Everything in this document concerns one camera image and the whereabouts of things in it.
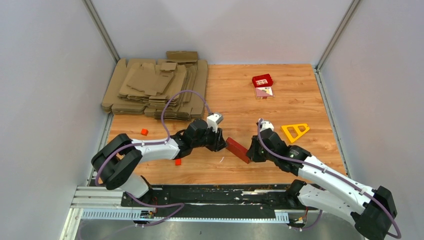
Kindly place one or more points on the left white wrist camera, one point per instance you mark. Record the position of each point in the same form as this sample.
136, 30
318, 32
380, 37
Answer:
213, 120

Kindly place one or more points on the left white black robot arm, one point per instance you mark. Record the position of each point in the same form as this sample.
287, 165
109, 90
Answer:
115, 163

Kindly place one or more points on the red paper box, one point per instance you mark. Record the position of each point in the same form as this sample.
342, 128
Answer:
237, 149

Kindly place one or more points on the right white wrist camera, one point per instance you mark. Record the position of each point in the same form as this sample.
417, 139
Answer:
265, 125

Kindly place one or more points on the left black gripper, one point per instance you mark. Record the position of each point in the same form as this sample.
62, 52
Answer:
219, 141

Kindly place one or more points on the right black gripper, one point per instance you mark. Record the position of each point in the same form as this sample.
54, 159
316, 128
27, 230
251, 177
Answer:
252, 154

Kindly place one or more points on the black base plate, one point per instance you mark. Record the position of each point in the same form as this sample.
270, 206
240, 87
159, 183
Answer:
269, 195

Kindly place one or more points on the stack of flat cardboard boxes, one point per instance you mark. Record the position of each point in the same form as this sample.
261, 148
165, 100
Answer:
146, 86

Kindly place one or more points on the small orange cube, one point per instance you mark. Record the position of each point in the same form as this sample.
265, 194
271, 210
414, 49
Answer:
144, 132

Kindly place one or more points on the clear card box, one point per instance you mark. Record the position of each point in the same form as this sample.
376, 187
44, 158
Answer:
263, 92

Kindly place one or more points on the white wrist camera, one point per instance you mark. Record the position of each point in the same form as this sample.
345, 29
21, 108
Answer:
265, 125
213, 120

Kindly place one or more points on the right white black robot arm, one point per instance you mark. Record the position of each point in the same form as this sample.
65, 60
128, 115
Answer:
372, 211

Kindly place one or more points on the yellow triangular plastic piece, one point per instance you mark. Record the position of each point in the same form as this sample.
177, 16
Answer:
294, 131

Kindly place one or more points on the aluminium frame rail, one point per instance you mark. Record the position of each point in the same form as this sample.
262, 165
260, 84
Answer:
97, 203

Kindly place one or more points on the red toy brick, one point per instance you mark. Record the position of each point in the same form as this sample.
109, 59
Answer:
264, 80

